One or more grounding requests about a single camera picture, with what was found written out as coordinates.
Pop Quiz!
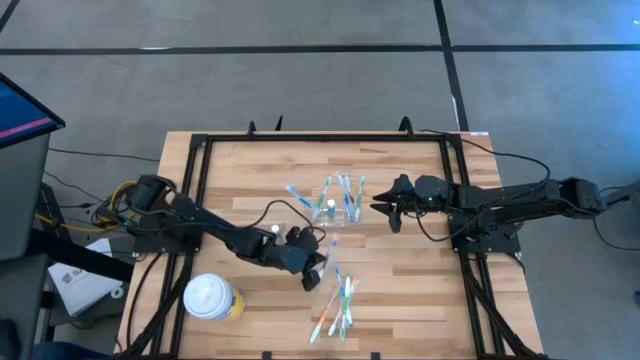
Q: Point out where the computer monitor blue screen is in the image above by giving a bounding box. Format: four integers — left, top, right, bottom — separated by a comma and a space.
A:
0, 72, 67, 150

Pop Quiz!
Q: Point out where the clear acrylic organizer box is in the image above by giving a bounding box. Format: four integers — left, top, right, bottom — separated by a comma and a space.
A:
312, 197, 365, 229

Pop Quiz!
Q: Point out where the person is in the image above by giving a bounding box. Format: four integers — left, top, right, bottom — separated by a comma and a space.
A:
29, 341, 114, 360

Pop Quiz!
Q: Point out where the yellow cable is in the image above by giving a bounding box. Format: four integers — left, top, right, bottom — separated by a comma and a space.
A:
34, 179, 139, 235

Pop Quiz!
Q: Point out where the black looped floor cable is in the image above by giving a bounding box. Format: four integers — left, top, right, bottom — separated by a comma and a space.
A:
591, 185, 640, 252

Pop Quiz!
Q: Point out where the black aluminium table frame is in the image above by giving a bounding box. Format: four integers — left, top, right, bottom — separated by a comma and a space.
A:
118, 131, 549, 360

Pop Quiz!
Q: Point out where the white lidded paper cup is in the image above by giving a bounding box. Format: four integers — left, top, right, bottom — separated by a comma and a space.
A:
182, 272, 246, 322

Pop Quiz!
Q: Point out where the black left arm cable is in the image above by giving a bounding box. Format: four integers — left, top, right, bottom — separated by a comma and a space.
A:
247, 198, 327, 244

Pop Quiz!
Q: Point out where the thin black floor cable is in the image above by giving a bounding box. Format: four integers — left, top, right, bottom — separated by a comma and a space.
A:
42, 169, 104, 202
47, 146, 161, 164

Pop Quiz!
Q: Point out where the grey floor stand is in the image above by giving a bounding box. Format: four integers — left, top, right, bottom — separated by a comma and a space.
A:
599, 179, 640, 209

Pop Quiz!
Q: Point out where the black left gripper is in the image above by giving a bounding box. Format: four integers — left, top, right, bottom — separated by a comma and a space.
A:
272, 227, 327, 292

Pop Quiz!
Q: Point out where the white printed booklet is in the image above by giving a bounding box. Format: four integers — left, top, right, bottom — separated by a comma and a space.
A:
47, 237, 126, 317

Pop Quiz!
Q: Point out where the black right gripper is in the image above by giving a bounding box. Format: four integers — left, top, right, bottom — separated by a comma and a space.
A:
370, 173, 451, 234

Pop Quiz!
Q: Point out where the black cable over table edge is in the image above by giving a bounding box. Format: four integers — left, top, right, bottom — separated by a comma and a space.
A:
419, 128, 552, 184

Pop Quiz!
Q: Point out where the grey cabinet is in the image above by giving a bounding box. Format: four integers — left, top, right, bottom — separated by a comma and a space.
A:
0, 132, 52, 262

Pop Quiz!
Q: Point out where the black cable beside table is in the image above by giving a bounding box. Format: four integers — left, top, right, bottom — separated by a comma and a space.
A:
125, 251, 167, 351

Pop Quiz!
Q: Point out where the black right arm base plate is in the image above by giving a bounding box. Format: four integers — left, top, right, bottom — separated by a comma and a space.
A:
448, 214, 522, 255

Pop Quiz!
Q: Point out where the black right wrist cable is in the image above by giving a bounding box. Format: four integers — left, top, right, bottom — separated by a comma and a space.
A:
413, 207, 457, 244

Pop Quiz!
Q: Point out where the black stand bar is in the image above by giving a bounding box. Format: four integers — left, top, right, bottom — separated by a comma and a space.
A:
27, 227, 135, 283

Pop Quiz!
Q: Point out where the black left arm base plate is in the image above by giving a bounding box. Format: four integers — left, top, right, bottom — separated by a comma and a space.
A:
132, 219, 204, 255

